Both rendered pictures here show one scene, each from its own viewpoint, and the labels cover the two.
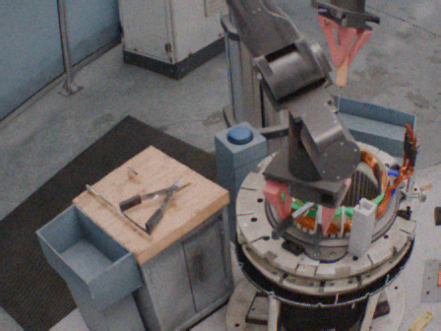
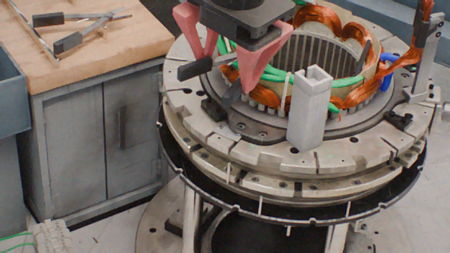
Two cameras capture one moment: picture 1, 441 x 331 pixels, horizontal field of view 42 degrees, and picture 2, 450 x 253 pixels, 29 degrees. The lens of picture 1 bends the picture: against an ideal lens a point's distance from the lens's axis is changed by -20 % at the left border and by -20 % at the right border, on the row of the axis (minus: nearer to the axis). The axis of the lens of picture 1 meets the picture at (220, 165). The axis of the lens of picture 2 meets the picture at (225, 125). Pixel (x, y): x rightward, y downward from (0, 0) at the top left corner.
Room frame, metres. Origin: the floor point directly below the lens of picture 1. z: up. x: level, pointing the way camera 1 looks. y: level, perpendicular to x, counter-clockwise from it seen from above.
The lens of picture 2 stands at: (-0.07, -0.20, 1.70)
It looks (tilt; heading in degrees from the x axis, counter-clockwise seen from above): 40 degrees down; 7
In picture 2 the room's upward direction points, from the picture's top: 4 degrees clockwise
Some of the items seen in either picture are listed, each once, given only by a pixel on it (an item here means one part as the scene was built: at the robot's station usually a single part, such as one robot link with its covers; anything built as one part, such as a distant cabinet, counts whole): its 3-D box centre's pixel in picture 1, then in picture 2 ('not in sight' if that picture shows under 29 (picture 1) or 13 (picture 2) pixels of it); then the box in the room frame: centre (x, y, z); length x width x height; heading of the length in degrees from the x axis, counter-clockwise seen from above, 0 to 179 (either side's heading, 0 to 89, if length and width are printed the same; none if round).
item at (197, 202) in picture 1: (145, 202); (73, 27); (0.85, 0.13, 1.05); 0.20 x 0.19 x 0.02; 132
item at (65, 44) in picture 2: (154, 220); (67, 43); (0.77, 0.11, 1.09); 0.04 x 0.01 x 0.02; 147
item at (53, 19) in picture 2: (130, 203); (48, 19); (0.82, 0.15, 1.09); 0.04 x 0.01 x 0.02; 117
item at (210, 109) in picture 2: (292, 246); (213, 108); (0.67, -0.09, 1.10); 0.03 x 0.01 x 0.01; 42
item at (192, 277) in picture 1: (157, 259); (78, 112); (0.85, 0.13, 0.91); 0.19 x 0.19 x 0.26; 42
